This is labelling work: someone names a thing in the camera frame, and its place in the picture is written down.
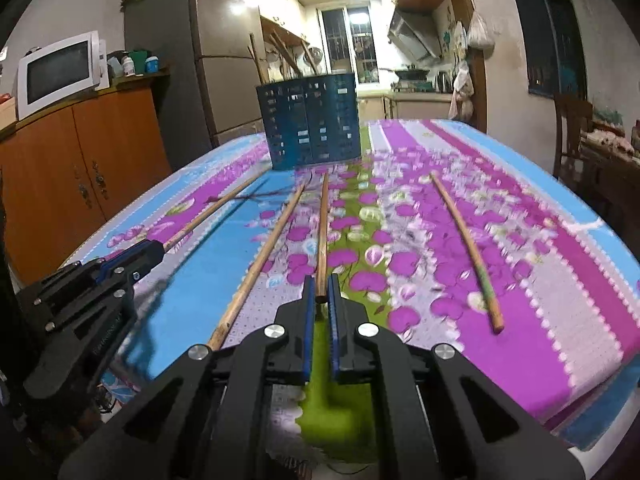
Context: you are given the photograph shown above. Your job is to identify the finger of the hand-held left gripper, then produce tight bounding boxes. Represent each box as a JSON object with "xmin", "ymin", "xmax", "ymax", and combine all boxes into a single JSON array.
[
  {"xmin": 15, "ymin": 239, "xmax": 165, "ymax": 312},
  {"xmin": 34, "ymin": 255, "xmax": 163, "ymax": 342}
]

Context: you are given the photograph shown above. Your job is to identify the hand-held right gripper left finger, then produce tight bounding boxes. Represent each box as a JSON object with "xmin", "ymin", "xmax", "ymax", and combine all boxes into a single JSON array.
[{"xmin": 57, "ymin": 275, "xmax": 317, "ymax": 480}]

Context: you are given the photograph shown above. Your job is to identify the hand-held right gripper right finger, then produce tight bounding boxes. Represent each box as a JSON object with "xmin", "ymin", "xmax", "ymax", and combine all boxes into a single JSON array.
[{"xmin": 326, "ymin": 274, "xmax": 588, "ymax": 480}]

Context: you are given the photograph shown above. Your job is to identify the wooden chopstick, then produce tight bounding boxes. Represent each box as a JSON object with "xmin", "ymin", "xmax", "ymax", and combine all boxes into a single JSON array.
[
  {"xmin": 270, "ymin": 34, "xmax": 302, "ymax": 77},
  {"xmin": 430, "ymin": 172, "xmax": 505, "ymax": 335},
  {"xmin": 249, "ymin": 33, "xmax": 267, "ymax": 84},
  {"xmin": 300, "ymin": 41, "xmax": 319, "ymax": 75},
  {"xmin": 206, "ymin": 184, "xmax": 307, "ymax": 352},
  {"xmin": 161, "ymin": 172, "xmax": 268, "ymax": 253},
  {"xmin": 315, "ymin": 172, "xmax": 331, "ymax": 305}
]

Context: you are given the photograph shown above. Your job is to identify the blue perforated utensil holder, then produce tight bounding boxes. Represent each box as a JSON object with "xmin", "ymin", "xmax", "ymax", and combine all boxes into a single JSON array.
[{"xmin": 256, "ymin": 72, "xmax": 362, "ymax": 171}]

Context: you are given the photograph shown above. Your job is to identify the orange wooden cabinet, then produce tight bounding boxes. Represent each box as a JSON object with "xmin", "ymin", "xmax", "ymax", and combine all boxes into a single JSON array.
[{"xmin": 0, "ymin": 72, "xmax": 173, "ymax": 286}]

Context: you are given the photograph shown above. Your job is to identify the floral striped tablecloth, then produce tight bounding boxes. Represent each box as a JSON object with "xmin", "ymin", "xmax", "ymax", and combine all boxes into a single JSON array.
[{"xmin": 60, "ymin": 119, "xmax": 640, "ymax": 461}]

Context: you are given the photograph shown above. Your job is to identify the grey refrigerator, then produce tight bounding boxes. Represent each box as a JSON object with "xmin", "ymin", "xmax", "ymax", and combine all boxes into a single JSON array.
[{"xmin": 124, "ymin": 0, "xmax": 266, "ymax": 148}]

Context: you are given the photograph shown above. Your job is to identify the white microwave oven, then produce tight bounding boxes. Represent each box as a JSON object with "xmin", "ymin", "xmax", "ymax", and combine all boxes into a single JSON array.
[{"xmin": 16, "ymin": 31, "xmax": 108, "ymax": 121}]

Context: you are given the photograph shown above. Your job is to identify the beige kitchen base cabinets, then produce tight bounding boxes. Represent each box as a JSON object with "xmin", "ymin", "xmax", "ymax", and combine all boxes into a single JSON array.
[{"xmin": 357, "ymin": 91, "xmax": 453, "ymax": 121}]

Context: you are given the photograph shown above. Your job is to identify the black wok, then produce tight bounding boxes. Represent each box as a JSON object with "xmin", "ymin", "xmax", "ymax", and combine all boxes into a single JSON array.
[{"xmin": 380, "ymin": 66, "xmax": 431, "ymax": 81}]

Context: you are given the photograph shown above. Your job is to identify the hanging cloth bags bundle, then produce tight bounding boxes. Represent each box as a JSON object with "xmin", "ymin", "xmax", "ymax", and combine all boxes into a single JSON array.
[{"xmin": 448, "ymin": 60, "xmax": 475, "ymax": 121}]

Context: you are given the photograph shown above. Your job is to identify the barred kitchen window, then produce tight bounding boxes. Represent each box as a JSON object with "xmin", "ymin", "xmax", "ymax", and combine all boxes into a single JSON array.
[{"xmin": 320, "ymin": 6, "xmax": 378, "ymax": 83}]

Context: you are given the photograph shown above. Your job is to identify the metal range hood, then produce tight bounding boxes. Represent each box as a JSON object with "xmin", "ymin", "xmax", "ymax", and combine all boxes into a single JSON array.
[{"xmin": 387, "ymin": 10, "xmax": 443, "ymax": 61}]

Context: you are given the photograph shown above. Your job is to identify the wooden chair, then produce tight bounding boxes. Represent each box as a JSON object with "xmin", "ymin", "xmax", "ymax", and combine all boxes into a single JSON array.
[{"xmin": 552, "ymin": 92, "xmax": 596, "ymax": 181}]

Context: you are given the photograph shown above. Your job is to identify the cluttered wooden side table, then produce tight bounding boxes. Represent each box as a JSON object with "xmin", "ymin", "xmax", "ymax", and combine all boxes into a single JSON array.
[{"xmin": 575, "ymin": 125, "xmax": 640, "ymax": 221}]

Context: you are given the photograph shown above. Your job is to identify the white hanging plastic bag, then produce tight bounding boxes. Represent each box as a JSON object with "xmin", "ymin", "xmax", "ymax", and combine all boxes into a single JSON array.
[{"xmin": 467, "ymin": 10, "xmax": 493, "ymax": 51}]

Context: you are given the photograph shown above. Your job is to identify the dark room window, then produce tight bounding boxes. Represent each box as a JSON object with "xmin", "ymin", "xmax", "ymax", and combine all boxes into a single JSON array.
[{"xmin": 507, "ymin": 0, "xmax": 588, "ymax": 100}]

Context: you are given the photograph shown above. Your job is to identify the flower wall sticker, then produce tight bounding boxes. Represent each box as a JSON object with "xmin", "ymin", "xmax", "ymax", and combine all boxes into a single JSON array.
[{"xmin": 442, "ymin": 20, "xmax": 468, "ymax": 61}]

